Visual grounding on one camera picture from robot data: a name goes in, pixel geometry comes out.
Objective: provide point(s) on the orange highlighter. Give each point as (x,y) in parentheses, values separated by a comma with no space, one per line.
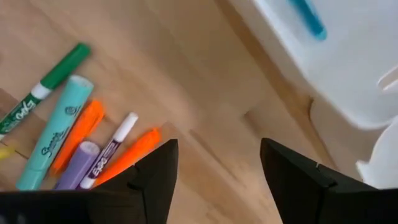
(133,152)
(82,127)

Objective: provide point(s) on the blue highlighter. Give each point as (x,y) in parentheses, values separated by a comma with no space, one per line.
(308,18)

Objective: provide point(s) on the purple highlighter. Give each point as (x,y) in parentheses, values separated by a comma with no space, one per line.
(79,165)

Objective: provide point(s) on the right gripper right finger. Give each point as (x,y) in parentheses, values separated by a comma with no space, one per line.
(289,186)

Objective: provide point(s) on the yellow slim highlighter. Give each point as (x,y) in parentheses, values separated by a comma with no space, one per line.
(5,152)

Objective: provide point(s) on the white plastic bin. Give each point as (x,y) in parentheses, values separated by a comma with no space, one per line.
(342,77)

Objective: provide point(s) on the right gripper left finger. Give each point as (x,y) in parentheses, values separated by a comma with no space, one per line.
(155,186)

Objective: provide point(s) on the green dry-erase marker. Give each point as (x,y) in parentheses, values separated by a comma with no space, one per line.
(62,70)

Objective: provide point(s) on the teal highlighter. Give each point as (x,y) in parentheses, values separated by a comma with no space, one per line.
(59,130)

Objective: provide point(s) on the purple dry-erase marker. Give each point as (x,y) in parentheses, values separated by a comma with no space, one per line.
(119,137)

